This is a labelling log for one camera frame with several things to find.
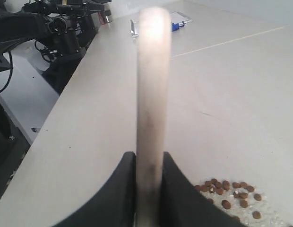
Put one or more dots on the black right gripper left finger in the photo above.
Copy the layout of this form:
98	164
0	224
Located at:
114	204

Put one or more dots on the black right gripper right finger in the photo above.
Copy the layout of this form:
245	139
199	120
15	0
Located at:
181	205

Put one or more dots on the wooden paint brush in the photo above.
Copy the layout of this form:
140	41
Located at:
153	58

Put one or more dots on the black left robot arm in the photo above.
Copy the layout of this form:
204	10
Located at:
65	28

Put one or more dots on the brown beads and crumbs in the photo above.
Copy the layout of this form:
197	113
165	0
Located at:
242	201

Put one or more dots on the silver metal bracket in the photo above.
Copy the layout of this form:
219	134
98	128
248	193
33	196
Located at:
134	29

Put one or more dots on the grey box with red cable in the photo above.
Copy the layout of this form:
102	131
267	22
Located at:
106	16

